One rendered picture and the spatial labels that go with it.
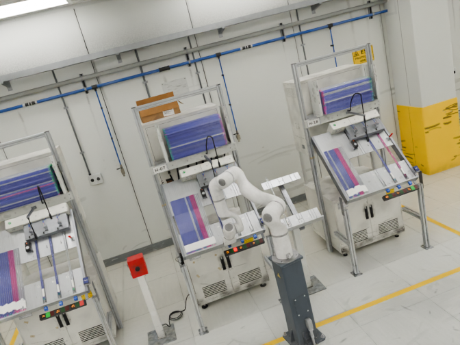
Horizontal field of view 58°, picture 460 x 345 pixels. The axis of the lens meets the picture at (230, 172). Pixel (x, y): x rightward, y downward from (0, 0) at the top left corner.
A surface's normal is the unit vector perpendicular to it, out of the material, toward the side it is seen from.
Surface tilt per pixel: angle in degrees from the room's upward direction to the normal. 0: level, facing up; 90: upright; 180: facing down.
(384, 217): 90
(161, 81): 90
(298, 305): 90
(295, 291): 90
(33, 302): 47
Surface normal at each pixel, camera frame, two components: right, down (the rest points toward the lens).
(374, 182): 0.00, -0.51
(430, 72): 0.24, 0.22
